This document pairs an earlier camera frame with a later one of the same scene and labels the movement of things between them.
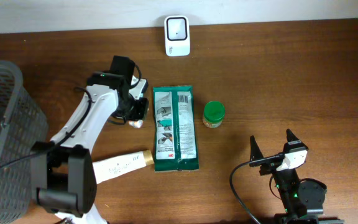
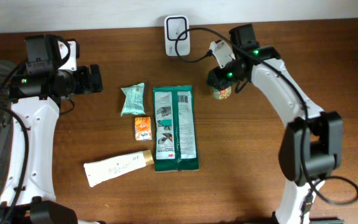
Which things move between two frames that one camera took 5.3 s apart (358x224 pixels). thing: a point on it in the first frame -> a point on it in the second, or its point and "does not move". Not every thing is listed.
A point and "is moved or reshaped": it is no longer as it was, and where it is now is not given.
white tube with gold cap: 104,169 does not move
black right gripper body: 271,165 -> 217,81
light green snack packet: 137,124 is moved or reshaped
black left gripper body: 134,108 -> 83,82
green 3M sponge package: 175,140 does not move
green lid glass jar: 214,112 -> 222,94
